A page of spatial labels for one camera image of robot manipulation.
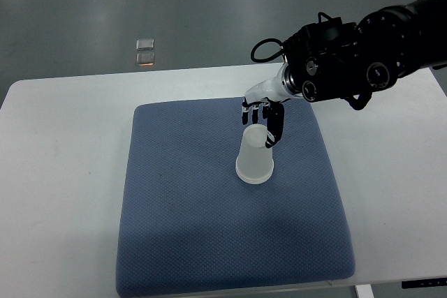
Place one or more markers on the blue quilted cushion mat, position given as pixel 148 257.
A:
pixel 190 224

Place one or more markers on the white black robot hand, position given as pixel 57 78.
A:
pixel 275 91

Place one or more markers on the white paper cup on mat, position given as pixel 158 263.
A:
pixel 254 180

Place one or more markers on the white table leg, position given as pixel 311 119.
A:
pixel 364 291

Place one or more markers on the upper metal floor plate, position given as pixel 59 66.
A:
pixel 144 44

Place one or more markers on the metal floor plate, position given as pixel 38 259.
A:
pixel 144 44
pixel 145 59

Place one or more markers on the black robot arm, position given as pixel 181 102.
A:
pixel 331 59

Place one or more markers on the white paper cup carried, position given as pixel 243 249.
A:
pixel 254 158

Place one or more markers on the lower metal floor plate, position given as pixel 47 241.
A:
pixel 145 59

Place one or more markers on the black table control panel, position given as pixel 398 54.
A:
pixel 424 283

